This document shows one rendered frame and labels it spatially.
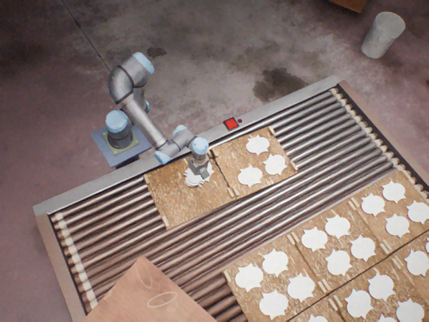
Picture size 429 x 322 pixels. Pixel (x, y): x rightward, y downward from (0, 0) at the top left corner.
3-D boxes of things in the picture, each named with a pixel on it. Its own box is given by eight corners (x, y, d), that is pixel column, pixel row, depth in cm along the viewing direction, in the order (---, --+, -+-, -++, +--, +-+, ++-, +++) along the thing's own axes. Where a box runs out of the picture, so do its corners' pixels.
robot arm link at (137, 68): (118, 115, 209) (113, 61, 158) (137, 100, 214) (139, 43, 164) (133, 129, 208) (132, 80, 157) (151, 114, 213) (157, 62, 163)
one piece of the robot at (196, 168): (201, 172, 177) (199, 185, 192) (215, 164, 180) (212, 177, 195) (187, 154, 181) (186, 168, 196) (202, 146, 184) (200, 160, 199)
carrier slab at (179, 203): (142, 176, 202) (142, 175, 201) (207, 150, 213) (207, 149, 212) (167, 231, 190) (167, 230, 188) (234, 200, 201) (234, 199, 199)
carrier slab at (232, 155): (209, 149, 214) (209, 148, 212) (268, 127, 225) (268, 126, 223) (236, 200, 201) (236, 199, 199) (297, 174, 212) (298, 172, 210)
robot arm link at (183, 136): (166, 134, 173) (183, 148, 170) (183, 120, 177) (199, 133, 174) (167, 142, 180) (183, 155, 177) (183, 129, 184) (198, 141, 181)
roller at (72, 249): (65, 250, 185) (62, 247, 181) (351, 111, 241) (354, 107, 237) (68, 258, 184) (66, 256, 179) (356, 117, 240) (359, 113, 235)
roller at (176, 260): (86, 305, 175) (84, 304, 170) (381, 146, 231) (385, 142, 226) (90, 314, 173) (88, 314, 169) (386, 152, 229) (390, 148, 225)
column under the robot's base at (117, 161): (104, 186, 295) (77, 130, 218) (145, 165, 307) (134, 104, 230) (125, 224, 283) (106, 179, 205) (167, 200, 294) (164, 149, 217)
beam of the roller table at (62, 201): (35, 209, 195) (31, 206, 190) (331, 79, 255) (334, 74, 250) (40, 223, 192) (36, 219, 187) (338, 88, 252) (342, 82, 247)
